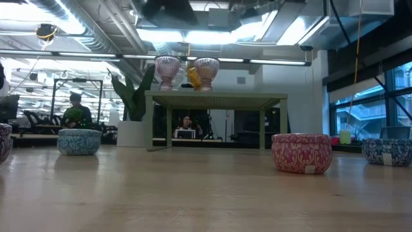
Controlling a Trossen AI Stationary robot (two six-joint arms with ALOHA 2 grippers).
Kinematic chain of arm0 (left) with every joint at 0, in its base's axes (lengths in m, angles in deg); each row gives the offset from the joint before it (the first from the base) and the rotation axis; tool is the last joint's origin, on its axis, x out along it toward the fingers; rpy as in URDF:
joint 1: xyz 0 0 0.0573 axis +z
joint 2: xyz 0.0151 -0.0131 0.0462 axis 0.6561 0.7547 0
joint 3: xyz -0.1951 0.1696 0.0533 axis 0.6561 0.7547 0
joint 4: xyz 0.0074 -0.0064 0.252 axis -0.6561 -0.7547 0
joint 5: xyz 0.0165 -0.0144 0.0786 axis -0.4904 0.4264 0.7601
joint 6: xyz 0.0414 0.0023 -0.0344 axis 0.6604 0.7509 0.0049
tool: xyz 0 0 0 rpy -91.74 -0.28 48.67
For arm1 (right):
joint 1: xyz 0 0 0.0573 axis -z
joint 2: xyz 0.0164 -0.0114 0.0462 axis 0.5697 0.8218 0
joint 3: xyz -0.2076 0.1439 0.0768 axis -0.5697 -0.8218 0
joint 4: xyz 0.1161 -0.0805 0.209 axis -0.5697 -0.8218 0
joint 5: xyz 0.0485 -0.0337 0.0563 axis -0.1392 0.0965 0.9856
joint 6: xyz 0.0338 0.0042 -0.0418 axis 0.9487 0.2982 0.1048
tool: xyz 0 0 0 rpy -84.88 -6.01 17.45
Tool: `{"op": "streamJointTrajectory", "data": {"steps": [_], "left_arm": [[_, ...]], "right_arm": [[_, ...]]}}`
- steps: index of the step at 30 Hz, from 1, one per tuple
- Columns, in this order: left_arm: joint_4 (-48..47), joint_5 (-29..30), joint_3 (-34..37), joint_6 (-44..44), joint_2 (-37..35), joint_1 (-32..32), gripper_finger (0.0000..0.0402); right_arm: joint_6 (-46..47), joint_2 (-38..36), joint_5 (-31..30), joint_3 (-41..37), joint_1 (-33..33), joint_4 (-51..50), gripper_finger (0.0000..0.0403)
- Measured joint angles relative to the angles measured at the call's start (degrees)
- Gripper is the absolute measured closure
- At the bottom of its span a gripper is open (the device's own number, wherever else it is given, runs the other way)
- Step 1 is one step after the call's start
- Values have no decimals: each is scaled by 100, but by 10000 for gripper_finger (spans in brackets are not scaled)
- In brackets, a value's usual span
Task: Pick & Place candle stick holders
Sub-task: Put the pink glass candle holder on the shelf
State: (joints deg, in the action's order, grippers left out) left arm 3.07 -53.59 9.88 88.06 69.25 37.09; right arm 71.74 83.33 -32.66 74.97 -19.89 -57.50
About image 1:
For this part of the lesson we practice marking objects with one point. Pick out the pale green plastic container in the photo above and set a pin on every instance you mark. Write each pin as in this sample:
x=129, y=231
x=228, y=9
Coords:
x=345, y=137

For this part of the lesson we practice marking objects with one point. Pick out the black metal frame rig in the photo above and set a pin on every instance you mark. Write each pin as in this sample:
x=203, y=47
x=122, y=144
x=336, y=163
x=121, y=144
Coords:
x=77, y=80

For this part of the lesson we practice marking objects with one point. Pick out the pink patterned candle tin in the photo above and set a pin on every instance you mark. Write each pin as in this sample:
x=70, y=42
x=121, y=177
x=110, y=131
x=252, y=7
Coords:
x=301, y=154

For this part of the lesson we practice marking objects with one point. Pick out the navy patterned candle tin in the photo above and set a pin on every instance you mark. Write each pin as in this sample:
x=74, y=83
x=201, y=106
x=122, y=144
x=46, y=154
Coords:
x=383, y=149

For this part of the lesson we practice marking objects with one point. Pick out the pink ribbed glass candle holder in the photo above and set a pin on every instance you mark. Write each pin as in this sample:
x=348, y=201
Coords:
x=167, y=69
x=207, y=71

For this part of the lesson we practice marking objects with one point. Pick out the large green leafy plant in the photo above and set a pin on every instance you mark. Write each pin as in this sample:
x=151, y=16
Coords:
x=135, y=96

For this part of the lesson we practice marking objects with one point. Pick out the green perforated metal shelf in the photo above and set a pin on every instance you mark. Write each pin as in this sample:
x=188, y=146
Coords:
x=219, y=98

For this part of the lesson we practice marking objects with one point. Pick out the teal patterned candle tin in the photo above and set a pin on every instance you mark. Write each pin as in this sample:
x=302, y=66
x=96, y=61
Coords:
x=78, y=143

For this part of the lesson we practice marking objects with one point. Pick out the white round plant pot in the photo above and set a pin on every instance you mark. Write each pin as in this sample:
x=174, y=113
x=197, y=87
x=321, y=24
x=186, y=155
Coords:
x=130, y=133

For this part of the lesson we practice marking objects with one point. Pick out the amber ribbed glass candle holder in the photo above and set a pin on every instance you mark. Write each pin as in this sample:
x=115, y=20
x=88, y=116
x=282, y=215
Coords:
x=193, y=79

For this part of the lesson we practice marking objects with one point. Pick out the small green potted plant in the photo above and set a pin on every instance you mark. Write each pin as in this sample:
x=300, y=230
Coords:
x=73, y=115

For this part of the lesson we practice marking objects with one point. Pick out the purple patterned candle tin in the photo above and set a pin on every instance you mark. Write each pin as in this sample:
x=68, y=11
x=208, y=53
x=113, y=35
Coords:
x=4, y=141

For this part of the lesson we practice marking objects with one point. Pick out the person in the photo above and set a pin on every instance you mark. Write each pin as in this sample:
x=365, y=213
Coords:
x=78, y=111
x=186, y=124

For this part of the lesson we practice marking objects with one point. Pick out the red plastic container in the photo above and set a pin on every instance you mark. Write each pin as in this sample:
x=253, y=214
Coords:
x=334, y=140

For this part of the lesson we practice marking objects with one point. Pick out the grey office chair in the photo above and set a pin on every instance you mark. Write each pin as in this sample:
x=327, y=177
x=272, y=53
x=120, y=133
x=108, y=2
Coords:
x=394, y=132

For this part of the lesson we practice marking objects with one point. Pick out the black computer monitor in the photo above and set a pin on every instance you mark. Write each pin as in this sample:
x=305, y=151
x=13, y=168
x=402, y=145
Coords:
x=8, y=108

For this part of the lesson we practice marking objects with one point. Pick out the white laptop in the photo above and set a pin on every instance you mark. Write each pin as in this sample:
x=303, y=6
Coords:
x=185, y=133

